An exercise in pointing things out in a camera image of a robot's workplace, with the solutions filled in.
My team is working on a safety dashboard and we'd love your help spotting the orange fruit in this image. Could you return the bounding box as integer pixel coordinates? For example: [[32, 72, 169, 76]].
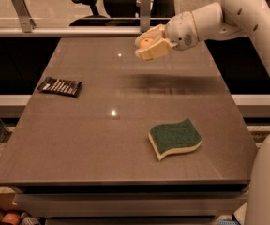
[[139, 38, 153, 48]]

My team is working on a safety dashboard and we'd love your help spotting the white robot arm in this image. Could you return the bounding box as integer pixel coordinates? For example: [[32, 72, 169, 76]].
[[135, 0, 270, 225]]

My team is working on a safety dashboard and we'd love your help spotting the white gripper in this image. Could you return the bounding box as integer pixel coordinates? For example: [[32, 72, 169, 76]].
[[135, 12, 198, 61]]

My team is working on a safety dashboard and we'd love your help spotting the orange ball under table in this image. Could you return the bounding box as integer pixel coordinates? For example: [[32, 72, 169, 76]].
[[1, 211, 21, 225]]

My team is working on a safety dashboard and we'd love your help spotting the glass barrier rail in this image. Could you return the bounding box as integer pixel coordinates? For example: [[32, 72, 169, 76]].
[[0, 17, 169, 38]]

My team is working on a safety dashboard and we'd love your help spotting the black rxbar chocolate wrapper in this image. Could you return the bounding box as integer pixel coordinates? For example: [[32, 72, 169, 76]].
[[37, 77, 82, 97]]

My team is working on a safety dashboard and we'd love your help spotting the black office chair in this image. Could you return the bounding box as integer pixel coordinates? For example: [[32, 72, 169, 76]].
[[70, 0, 175, 26]]

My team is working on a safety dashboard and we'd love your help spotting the left metal rail bracket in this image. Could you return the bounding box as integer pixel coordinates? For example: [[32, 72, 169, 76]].
[[11, 0, 37, 33]]

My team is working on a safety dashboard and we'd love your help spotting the middle metal rail bracket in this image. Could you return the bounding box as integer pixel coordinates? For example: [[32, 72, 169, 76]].
[[140, 0, 151, 33]]

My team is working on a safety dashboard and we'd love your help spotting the green yellow sponge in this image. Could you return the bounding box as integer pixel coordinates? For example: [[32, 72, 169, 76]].
[[148, 119, 203, 161]]

